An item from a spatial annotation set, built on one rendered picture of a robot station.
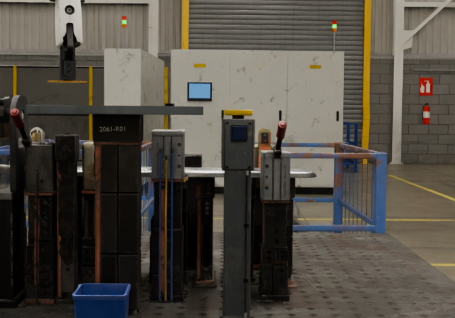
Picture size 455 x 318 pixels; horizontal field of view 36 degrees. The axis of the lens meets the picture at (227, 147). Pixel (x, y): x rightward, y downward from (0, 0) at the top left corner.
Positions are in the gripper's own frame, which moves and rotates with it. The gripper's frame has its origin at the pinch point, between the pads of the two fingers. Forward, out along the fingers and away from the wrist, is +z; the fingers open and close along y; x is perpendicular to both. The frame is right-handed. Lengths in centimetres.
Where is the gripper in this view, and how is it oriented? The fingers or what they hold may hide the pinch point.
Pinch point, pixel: (67, 70)
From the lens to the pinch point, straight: 156.2
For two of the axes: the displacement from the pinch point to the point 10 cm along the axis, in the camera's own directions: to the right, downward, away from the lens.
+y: -3.3, -0.5, 9.4
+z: -0.1, 10.0, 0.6
